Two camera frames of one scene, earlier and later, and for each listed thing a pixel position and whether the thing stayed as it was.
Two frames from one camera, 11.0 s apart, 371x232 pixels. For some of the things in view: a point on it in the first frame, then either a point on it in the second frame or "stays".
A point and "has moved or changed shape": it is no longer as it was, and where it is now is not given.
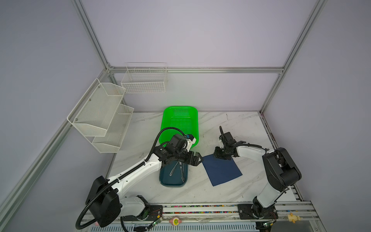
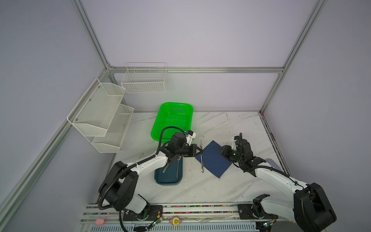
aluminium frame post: (86, 23) stays
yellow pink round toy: (175, 221) stays
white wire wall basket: (145, 78) stays
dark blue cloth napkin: (221, 170) has moved or changed shape
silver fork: (175, 165) has moved or changed shape
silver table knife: (181, 166) -> (202, 164)
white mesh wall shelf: (101, 117) stays
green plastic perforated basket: (184, 118) has moved or changed shape
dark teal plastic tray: (176, 180) has moved or changed shape
